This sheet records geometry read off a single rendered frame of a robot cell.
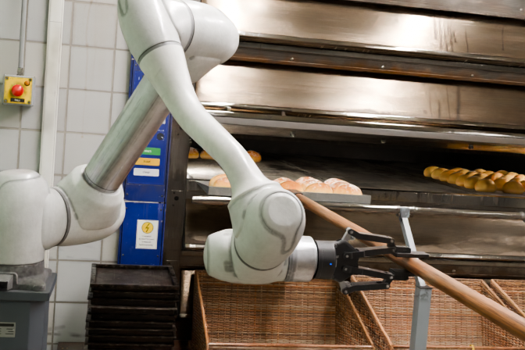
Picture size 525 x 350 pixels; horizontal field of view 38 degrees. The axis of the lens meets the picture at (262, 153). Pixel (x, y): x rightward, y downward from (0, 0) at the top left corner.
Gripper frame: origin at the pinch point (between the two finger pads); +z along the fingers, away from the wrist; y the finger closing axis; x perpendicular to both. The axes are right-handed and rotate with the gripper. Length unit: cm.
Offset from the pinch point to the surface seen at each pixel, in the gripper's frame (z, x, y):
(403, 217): 39, -98, 5
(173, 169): -35, -137, -2
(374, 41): 36, -135, -56
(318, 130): 14, -122, -21
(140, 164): -47, -134, -3
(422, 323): 40, -77, 35
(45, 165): -80, -135, -1
